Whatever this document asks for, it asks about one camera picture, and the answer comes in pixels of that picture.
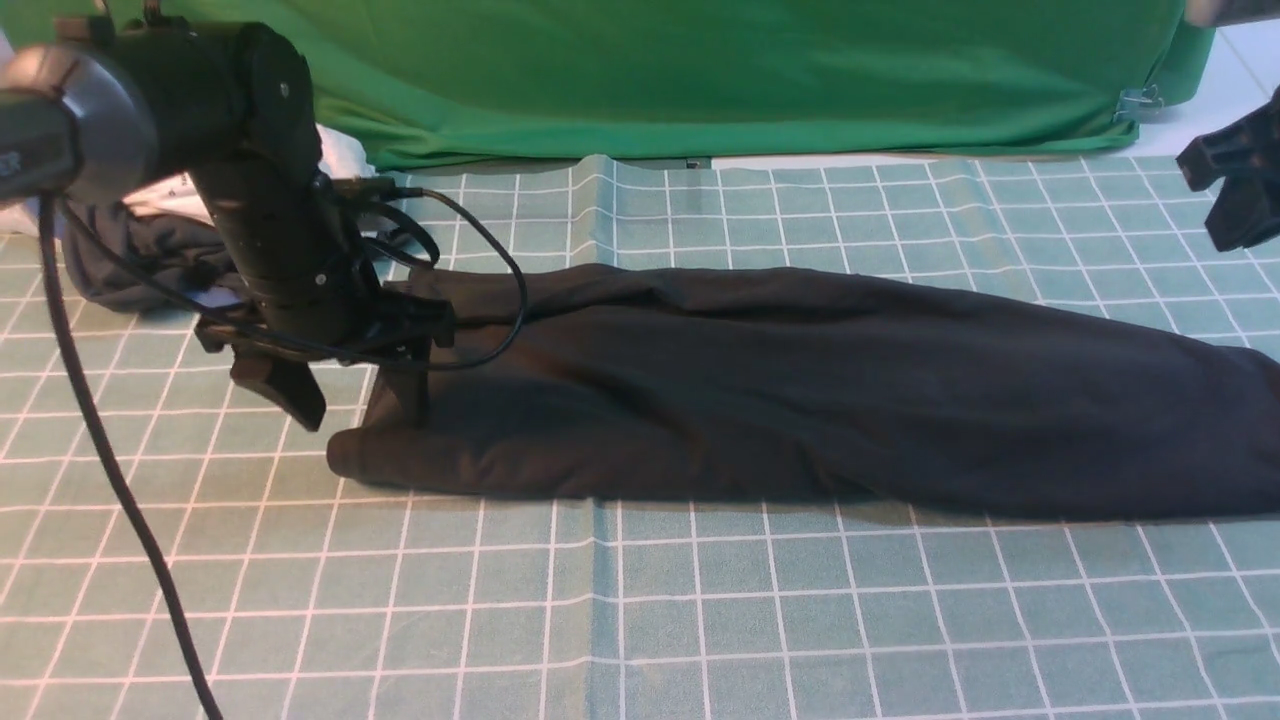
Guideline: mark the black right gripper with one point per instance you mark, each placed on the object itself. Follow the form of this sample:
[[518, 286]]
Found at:
[[1244, 156]]

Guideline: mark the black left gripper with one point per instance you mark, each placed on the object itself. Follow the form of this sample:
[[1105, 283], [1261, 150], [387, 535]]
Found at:
[[312, 295]]

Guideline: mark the dark gray long-sleeved shirt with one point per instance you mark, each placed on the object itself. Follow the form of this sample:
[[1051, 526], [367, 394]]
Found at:
[[791, 385]]

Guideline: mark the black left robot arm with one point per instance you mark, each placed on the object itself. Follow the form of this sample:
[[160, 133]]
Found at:
[[100, 113]]

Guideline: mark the white crumpled shirt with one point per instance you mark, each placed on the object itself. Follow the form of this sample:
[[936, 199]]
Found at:
[[342, 157]]

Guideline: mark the metal binder clip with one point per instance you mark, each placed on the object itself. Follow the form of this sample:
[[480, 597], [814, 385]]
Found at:
[[1138, 105]]

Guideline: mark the green checkered tablecloth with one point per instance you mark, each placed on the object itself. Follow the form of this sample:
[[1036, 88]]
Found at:
[[310, 597]]

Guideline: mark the dark gray crumpled garment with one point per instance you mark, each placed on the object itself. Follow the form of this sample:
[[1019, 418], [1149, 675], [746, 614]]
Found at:
[[184, 255]]

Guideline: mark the green backdrop cloth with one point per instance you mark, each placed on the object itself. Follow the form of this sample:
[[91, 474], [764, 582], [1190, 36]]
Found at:
[[429, 83]]

